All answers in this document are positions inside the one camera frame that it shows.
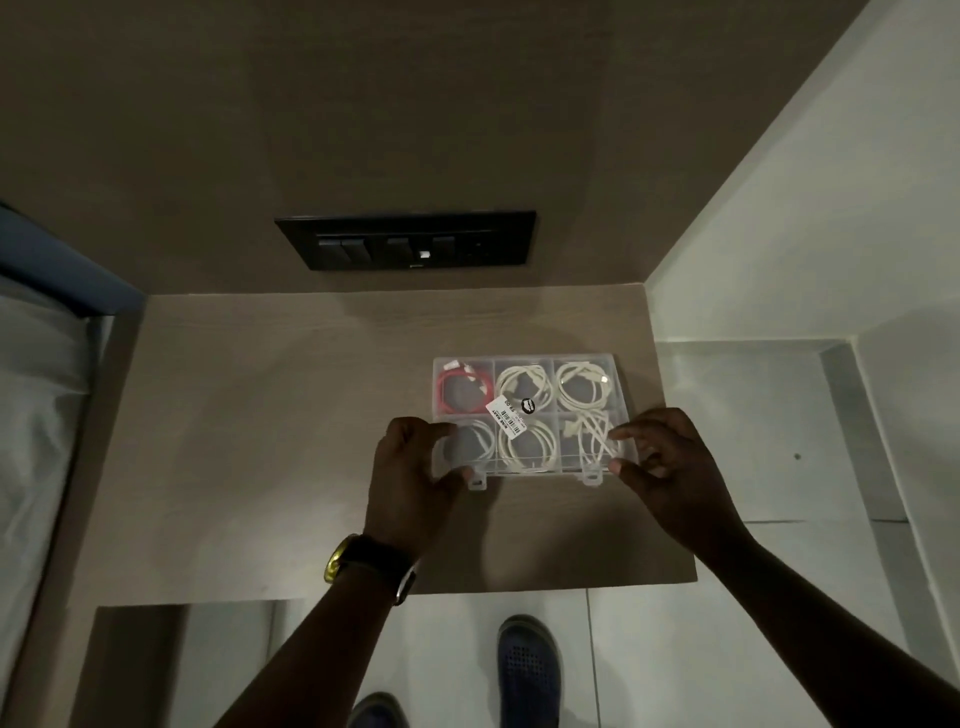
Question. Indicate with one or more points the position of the blue bed headboard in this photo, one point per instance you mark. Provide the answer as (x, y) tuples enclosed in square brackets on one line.
[(60, 262)]

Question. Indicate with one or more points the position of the person's left thumb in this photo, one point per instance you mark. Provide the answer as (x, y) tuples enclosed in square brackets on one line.
[(457, 478)]

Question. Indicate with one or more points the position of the person's right forearm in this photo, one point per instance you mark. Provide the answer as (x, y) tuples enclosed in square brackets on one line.
[(825, 637)]

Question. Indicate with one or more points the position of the black wall switch panel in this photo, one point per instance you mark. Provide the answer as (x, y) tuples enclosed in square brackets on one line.
[(405, 240)]

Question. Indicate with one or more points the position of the person's right thumb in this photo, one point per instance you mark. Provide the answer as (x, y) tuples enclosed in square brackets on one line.
[(630, 474)]

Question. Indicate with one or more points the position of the blue perforated clog shoe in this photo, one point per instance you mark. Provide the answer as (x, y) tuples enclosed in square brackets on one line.
[(529, 671), (379, 712)]

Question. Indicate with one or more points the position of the white bed sheet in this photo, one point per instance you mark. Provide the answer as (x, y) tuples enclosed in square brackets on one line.
[(37, 420)]

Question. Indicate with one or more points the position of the black and gold wristwatch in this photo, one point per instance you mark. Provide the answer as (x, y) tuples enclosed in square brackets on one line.
[(367, 559)]

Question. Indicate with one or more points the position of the white barcode sticker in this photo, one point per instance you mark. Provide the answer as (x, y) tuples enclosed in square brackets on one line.
[(510, 420)]

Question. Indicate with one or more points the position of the clear plastic compartment box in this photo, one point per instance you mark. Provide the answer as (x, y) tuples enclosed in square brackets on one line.
[(525, 416)]

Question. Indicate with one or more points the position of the person's left hand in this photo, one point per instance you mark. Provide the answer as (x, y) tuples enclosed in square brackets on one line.
[(405, 495)]

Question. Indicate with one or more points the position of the person's right hand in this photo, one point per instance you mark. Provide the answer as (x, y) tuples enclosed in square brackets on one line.
[(686, 487)]

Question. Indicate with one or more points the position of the person's left forearm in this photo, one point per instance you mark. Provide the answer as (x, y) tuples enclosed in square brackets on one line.
[(322, 652)]

